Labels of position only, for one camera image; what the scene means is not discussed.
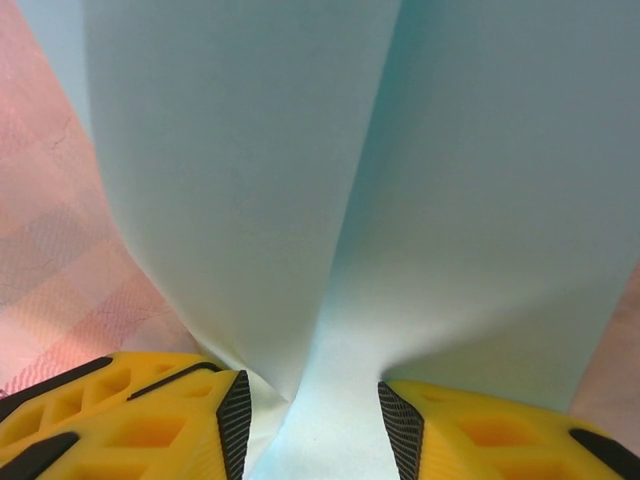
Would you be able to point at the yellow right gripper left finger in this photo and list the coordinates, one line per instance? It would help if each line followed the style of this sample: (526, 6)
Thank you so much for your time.
(125, 430)

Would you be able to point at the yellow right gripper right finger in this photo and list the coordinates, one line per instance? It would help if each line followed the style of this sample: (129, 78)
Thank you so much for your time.
(500, 445)

